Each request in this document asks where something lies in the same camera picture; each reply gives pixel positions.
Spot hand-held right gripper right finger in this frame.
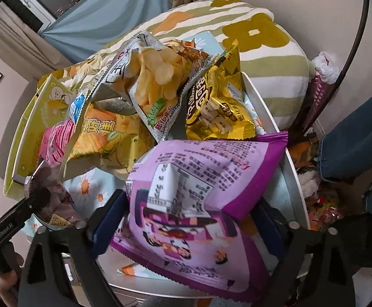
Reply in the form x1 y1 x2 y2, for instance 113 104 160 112
250 198 357 307

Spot black metal pole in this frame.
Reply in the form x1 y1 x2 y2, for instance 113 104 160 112
301 0 371 135

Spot orange white snack packet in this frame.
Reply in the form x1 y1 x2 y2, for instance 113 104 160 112
121 261 146 278

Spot blue jeans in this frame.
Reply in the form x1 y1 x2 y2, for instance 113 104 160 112
319 81 372 186

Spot white potato chip bag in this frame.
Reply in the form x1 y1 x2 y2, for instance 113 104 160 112
93 30 213 143

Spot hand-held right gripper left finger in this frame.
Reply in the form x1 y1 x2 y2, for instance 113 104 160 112
18 189 130 307

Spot blue curtain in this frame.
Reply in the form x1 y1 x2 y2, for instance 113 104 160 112
39 0 174 62

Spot gold yellow snack bag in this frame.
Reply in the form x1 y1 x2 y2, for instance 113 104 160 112
184 40 257 141

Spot yellow orange chip bag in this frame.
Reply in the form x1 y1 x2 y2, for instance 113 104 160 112
63 102 156 180

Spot white plastic bag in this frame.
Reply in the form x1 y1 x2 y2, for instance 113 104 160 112
311 51 339 85

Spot person's left hand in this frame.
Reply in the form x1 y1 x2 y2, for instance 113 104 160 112
0 243 25 298

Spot mauve snack packet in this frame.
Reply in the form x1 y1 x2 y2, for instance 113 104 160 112
24 161 87 231

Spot green bear print box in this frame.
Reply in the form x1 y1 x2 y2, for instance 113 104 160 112
3 73 78 195

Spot pink white candy bag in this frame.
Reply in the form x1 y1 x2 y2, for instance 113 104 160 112
43 118 81 170

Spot small blue white packet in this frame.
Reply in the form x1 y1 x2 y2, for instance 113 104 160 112
69 91 93 125

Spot striped flower blanket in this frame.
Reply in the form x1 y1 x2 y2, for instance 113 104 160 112
58 0 311 131

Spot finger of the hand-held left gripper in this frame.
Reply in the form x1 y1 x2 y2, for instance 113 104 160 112
14 187 52 224

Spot dark cloth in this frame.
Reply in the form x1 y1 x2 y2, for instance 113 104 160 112
330 166 372 266

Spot colourful clutter pile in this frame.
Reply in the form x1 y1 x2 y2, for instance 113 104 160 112
288 131 345 231

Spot maroon patterned bag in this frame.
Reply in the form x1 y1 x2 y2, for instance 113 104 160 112
304 70 334 132

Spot purple snack bag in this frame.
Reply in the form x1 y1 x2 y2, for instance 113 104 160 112
109 131 289 295

